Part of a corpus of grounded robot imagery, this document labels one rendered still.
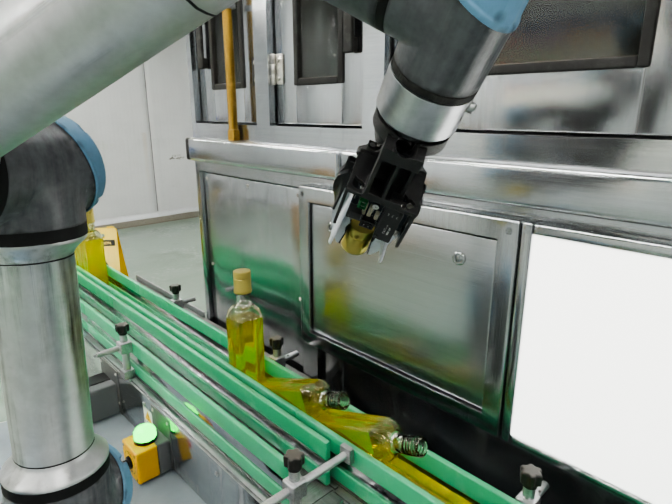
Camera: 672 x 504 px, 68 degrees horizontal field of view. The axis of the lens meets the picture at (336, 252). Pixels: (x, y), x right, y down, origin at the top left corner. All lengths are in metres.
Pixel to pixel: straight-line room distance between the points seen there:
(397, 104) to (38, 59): 0.25
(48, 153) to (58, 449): 0.33
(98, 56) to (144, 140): 6.67
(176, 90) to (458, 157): 6.56
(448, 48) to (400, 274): 0.53
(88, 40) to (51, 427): 0.45
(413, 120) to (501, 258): 0.36
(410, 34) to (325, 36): 0.63
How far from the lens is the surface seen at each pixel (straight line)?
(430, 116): 0.42
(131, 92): 6.97
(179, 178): 7.25
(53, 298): 0.61
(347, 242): 0.62
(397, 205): 0.47
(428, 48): 0.39
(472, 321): 0.80
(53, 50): 0.35
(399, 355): 0.92
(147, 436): 1.12
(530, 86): 0.76
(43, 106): 0.39
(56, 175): 0.57
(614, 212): 0.68
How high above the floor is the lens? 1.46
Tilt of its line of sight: 16 degrees down
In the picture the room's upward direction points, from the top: straight up
